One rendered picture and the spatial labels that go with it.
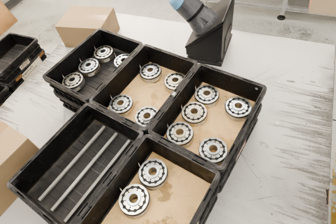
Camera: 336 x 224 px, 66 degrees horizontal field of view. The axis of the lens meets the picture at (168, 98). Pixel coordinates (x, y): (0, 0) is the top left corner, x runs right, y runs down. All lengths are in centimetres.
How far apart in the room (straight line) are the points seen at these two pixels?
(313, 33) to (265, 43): 137
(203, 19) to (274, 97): 51
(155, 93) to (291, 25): 208
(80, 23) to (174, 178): 109
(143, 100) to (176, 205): 48
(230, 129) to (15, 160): 84
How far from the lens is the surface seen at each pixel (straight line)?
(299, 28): 297
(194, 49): 142
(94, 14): 173
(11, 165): 119
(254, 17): 305
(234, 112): 106
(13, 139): 120
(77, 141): 114
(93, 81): 133
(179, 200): 94
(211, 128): 105
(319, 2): 125
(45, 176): 113
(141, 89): 121
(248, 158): 115
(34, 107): 156
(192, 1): 132
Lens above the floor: 172
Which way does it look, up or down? 51 degrees down
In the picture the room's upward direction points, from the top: 10 degrees counter-clockwise
